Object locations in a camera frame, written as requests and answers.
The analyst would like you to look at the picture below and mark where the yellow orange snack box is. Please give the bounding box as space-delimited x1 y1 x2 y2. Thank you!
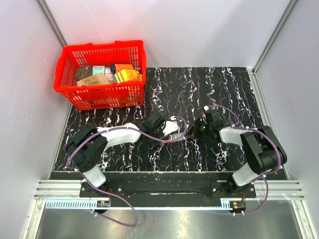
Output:
114 69 143 83

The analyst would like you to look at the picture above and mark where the orange can blue lid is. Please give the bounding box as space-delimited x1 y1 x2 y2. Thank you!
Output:
110 64 134 75

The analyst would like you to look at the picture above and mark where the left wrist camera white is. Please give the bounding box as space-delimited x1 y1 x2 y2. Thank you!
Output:
162 116 179 136

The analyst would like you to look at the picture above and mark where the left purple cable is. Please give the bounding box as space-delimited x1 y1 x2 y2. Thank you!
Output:
66 116 189 227

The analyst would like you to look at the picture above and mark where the brown cardboard packet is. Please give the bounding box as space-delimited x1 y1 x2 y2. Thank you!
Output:
77 73 110 87

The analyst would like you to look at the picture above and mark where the red plastic shopping basket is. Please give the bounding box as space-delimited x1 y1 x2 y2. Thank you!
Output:
53 40 147 111

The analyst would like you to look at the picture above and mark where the staple box red white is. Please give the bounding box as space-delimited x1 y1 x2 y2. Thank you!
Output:
169 132 186 141

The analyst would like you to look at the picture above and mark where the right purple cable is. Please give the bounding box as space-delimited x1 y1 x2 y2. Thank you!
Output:
208 104 282 215

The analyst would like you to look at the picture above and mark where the black marble pattern mat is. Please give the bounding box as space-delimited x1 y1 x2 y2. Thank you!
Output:
53 67 263 172

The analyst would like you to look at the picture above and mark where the brown round cookie pack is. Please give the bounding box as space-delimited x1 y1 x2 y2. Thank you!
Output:
75 65 93 81

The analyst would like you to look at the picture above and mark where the teal small box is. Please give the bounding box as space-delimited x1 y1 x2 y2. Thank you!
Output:
92 65 105 75

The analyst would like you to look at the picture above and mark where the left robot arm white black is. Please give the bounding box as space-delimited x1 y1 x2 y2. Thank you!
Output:
65 113 166 197

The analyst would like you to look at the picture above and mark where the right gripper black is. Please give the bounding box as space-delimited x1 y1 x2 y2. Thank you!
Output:
184 118 212 140

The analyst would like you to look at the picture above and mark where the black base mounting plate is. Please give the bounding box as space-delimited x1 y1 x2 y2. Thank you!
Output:
74 171 257 209

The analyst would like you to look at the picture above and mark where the pink white small box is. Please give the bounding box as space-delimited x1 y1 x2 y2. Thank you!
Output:
105 67 113 81

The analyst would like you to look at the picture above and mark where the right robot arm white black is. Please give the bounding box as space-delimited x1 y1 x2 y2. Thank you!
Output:
186 110 288 197

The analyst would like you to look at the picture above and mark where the purple cable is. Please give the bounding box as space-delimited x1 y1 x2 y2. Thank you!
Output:
66 116 189 227
208 104 282 215

